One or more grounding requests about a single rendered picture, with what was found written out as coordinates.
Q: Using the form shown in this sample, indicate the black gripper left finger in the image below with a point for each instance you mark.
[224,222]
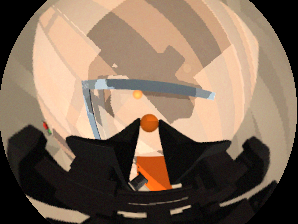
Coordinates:
[117,151]

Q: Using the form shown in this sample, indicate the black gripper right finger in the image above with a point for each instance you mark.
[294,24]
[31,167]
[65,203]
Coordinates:
[181,154]

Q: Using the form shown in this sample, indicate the clear low l-shaped wall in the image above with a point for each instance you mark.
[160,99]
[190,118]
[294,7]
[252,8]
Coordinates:
[141,85]

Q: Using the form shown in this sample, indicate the orange ball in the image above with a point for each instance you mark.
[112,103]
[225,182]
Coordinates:
[149,123]

